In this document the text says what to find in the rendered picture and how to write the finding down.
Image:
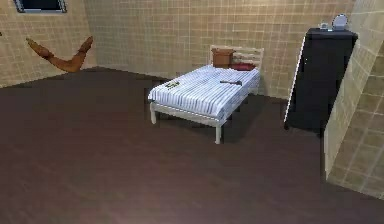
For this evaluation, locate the red pillow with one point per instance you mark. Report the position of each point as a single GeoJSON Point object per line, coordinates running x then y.
{"type": "Point", "coordinates": [242, 66]}

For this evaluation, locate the white bed with striped cover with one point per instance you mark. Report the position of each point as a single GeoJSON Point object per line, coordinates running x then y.
{"type": "Point", "coordinates": [203, 90]}

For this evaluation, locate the small dark patterned object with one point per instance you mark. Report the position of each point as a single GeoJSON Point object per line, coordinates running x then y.
{"type": "Point", "coordinates": [172, 84]}

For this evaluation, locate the dark long tool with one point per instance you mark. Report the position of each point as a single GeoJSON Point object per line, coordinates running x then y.
{"type": "Point", "coordinates": [231, 82]}

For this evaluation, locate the brown box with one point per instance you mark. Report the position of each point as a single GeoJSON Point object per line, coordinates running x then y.
{"type": "Point", "coordinates": [221, 57]}

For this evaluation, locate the black tall cabinet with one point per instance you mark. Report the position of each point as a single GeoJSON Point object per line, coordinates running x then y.
{"type": "Point", "coordinates": [320, 80]}

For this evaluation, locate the orange curved hammock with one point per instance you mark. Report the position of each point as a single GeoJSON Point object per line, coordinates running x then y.
{"type": "Point", "coordinates": [63, 60]}

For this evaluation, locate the small grey cup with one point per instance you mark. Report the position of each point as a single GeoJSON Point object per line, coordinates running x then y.
{"type": "Point", "coordinates": [323, 25]}

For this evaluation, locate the white round clock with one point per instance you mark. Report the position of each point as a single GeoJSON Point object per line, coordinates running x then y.
{"type": "Point", "coordinates": [340, 22]}

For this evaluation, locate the dark framed window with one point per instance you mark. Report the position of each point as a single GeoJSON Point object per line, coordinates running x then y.
{"type": "Point", "coordinates": [40, 5]}

